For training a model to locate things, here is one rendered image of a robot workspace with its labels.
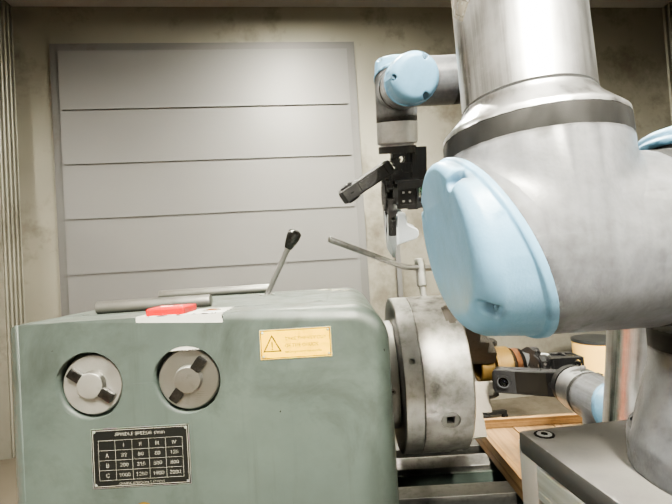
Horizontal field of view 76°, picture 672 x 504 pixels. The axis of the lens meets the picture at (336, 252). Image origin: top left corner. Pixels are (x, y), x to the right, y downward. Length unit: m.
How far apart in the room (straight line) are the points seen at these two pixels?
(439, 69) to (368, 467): 0.61
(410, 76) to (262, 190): 3.13
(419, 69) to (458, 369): 0.50
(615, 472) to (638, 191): 0.20
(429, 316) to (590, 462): 0.51
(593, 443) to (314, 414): 0.40
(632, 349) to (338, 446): 0.42
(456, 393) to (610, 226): 0.59
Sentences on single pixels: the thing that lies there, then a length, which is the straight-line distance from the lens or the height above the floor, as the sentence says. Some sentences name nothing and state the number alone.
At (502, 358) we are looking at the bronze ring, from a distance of 0.97.
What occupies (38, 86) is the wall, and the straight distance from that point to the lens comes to 4.53.
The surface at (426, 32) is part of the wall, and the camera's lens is 4.47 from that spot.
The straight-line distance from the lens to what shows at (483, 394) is 0.96.
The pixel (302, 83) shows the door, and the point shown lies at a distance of 4.01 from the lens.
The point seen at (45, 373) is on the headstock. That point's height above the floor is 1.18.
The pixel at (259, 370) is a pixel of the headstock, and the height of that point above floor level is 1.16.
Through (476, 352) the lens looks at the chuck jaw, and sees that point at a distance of 0.93.
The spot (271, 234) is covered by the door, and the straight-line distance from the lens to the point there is 3.70.
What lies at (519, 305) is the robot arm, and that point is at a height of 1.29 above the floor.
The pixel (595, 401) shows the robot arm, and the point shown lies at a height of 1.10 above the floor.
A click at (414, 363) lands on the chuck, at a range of 0.80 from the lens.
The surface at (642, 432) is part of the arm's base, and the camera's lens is 0.38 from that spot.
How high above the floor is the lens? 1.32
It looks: 1 degrees up
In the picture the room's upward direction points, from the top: 4 degrees counter-clockwise
